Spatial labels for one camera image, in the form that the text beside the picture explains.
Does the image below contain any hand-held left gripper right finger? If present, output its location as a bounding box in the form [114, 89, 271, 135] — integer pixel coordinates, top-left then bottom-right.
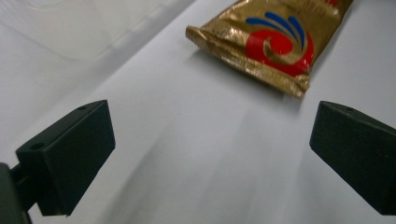
[309, 100, 396, 217]

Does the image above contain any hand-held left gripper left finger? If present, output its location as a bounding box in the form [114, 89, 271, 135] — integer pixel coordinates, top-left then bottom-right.
[11, 99, 117, 217]

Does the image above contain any gold snack packet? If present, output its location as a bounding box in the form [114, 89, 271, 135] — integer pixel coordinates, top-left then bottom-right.
[185, 0, 355, 100]

